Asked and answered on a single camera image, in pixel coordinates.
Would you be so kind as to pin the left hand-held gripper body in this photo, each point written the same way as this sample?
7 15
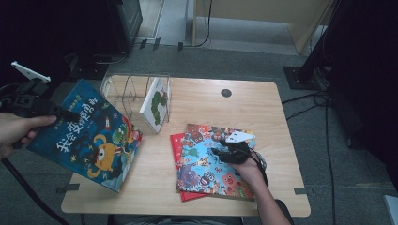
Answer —
28 100

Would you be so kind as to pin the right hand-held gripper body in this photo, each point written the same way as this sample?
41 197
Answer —
237 153

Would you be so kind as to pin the colourful monster picture book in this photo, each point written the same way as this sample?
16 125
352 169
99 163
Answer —
200 168

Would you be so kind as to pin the red picture book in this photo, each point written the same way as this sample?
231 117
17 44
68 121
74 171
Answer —
175 146

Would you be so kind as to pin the blue picture book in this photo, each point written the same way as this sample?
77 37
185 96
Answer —
103 150

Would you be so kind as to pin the clear acrylic book rack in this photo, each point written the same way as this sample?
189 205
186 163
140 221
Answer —
119 93

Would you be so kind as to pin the white caterpillar picture book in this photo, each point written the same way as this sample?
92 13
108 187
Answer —
156 106

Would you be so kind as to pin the person's right hand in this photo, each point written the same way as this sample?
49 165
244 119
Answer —
250 170

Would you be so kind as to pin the person's left hand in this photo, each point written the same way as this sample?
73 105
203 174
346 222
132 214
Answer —
18 131

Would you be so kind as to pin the black round table grommet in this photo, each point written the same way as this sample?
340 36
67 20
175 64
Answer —
226 92

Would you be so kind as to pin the grey tape strip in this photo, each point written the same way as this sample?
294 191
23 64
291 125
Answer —
303 191
70 188

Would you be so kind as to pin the black equipment box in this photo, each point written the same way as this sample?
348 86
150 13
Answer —
128 22

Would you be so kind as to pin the beige wooden cabinet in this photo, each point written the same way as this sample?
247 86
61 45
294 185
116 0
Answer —
266 9

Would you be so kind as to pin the white box corner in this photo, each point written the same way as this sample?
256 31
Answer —
392 209

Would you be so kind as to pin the black stand base plate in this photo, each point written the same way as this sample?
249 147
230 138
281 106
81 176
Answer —
300 78

